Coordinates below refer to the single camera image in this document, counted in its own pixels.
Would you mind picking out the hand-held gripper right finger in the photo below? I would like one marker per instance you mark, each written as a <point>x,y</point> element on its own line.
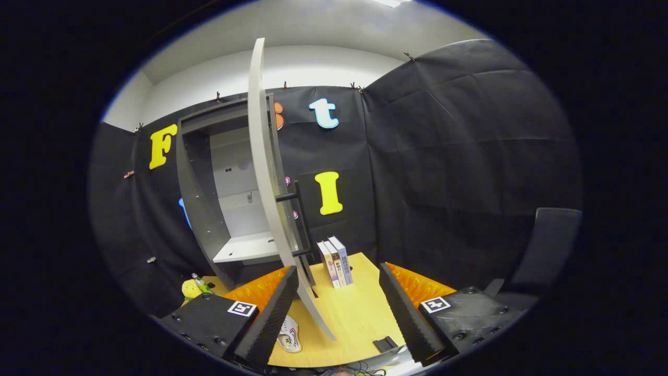
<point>409,324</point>

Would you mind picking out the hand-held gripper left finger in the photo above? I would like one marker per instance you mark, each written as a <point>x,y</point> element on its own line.
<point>271,324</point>

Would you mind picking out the white shoe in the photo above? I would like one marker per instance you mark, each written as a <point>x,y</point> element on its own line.
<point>289,337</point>

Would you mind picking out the grey shoe cabinet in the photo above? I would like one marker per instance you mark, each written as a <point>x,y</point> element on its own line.
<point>201,183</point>

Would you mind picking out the small black block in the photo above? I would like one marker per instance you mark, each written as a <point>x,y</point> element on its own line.
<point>385,344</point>

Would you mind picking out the green drink bottle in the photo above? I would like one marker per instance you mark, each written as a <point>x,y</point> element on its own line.
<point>202,285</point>

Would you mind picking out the yellow plush toy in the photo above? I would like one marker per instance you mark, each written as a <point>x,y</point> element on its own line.
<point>190,289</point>

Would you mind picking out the black chair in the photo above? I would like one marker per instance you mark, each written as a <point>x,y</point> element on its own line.
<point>548,245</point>

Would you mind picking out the black backdrop cloth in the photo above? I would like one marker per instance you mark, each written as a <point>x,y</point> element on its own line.
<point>459,156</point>

